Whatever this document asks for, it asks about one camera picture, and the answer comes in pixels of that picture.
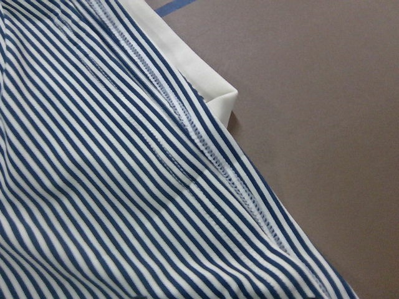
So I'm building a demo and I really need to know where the navy white striped polo shirt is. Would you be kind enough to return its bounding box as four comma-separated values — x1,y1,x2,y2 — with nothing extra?
1,1,356,298

